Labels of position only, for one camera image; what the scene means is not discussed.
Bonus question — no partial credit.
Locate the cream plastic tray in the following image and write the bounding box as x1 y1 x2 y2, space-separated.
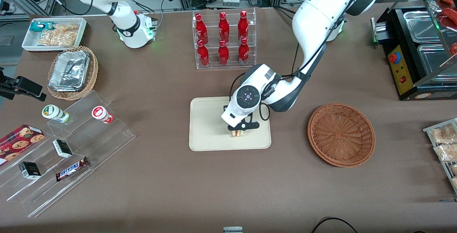
189 97 272 152

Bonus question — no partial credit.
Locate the large brown wicker basket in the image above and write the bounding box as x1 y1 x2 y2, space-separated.
307 103 376 168

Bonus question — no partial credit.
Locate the small wicker basket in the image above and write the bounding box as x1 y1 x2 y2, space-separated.
47 46 99 101

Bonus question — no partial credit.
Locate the grey snack tray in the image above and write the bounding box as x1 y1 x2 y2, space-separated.
423 118 457 194

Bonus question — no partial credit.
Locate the white snack tray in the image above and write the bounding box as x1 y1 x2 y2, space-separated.
21 17 87 52

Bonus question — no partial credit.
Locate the clear acrylic bottle rack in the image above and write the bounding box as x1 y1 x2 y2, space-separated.
192 8 257 70

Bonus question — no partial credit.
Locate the red cola bottle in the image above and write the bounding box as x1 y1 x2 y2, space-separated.
217 39 230 66
197 40 210 67
195 13 209 44
218 11 230 43
238 10 249 41
238 38 250 65

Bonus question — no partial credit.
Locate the clear acrylic stepped display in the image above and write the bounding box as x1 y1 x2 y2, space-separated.
0 90 136 219

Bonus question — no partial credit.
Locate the red lid yogurt cup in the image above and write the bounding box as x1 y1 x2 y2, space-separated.
91 106 114 124

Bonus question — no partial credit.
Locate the black food warmer appliance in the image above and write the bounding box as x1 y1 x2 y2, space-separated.
370 0 457 101

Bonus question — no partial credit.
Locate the snickers chocolate bar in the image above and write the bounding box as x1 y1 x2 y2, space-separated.
55 157 90 182

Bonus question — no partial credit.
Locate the foil container stack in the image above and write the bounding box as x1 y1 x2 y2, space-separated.
48 50 90 92

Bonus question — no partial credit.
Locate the small black box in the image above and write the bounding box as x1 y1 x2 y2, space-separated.
52 139 73 159
18 161 42 180

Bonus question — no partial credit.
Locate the green lid yogurt cup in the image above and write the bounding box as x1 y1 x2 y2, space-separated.
42 104 70 124

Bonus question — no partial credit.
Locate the clear chips packet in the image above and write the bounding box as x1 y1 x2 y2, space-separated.
37 24 79 47

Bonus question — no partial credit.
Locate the steel warmer pan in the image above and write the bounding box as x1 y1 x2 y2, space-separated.
403 10 442 44
417 44 457 84

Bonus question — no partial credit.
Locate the teal snack packet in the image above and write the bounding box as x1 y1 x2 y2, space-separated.
29 22 56 33

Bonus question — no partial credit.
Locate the black clamp device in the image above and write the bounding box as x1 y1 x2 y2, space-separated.
0 68 47 102

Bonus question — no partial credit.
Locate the red cookie box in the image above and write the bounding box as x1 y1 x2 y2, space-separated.
0 124 45 167

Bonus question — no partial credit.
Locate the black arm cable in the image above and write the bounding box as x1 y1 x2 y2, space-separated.
228 40 329 122

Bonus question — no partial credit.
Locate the black floor cable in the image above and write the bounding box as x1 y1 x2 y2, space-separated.
310 217 360 233

